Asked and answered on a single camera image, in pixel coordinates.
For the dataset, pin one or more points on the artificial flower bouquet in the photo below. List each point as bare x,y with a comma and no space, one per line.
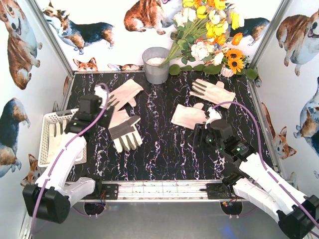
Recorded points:
202,29

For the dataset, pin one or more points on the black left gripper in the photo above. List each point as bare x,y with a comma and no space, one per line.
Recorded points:
105,113

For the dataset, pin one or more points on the grey metal bucket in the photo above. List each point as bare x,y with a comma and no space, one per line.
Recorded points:
156,69

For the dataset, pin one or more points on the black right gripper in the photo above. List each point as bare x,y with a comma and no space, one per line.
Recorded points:
197,136

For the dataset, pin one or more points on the white glove back right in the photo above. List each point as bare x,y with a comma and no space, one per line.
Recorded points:
214,93

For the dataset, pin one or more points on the aluminium front rail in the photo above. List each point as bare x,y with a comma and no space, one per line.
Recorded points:
161,191

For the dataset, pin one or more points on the white perforated storage basket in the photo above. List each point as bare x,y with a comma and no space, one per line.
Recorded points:
48,119

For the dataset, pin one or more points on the white glove green fingers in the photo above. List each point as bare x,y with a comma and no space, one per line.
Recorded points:
188,117

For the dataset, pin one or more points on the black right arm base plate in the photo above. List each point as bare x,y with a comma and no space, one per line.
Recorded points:
223,189

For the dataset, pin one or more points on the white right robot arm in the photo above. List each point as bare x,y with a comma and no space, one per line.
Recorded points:
296,214

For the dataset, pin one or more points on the grey striped work glove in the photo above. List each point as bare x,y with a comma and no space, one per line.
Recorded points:
123,131

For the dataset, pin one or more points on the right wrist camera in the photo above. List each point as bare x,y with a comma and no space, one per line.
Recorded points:
212,116

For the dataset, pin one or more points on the long white glove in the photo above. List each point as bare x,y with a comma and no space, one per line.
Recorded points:
57,138

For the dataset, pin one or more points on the white glove back left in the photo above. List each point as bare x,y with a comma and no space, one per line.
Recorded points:
124,94

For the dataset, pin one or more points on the sunflower pot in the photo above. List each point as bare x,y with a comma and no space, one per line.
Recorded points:
234,62

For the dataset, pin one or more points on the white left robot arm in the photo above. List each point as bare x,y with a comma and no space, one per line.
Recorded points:
50,198

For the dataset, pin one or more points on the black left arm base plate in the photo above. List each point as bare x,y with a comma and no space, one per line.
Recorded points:
103,191

